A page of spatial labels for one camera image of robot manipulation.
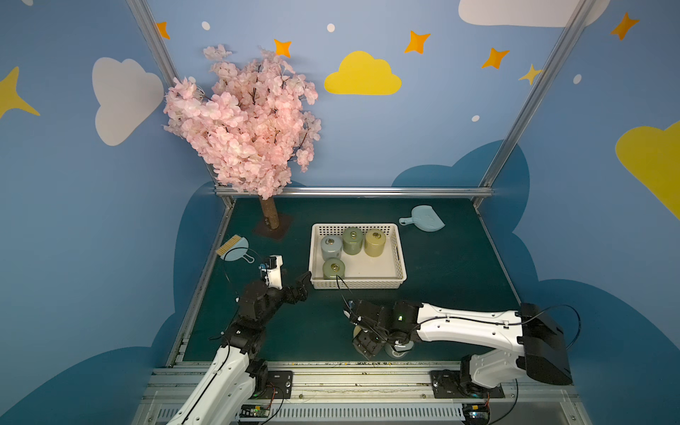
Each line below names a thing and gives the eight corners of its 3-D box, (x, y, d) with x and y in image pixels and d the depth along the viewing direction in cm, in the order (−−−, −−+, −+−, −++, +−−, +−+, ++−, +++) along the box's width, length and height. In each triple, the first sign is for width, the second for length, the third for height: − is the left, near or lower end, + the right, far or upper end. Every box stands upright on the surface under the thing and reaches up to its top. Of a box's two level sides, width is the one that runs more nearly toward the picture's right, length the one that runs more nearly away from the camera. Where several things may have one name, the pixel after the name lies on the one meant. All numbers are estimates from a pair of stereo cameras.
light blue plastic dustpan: (400, 231, 114) (401, 228, 112) (396, 208, 123) (397, 204, 121) (444, 231, 114) (445, 228, 113) (436, 208, 123) (438, 205, 121)
